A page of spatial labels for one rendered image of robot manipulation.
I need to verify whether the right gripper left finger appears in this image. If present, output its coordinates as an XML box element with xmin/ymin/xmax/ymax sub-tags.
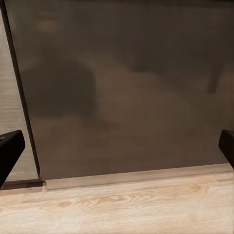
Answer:
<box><xmin>0</xmin><ymin>130</ymin><xmax>25</xmax><ymax>188</ymax></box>

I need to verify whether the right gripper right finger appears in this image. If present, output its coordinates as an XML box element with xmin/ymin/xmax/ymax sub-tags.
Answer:
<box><xmin>218</xmin><ymin>129</ymin><xmax>234</xmax><ymax>169</ymax></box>

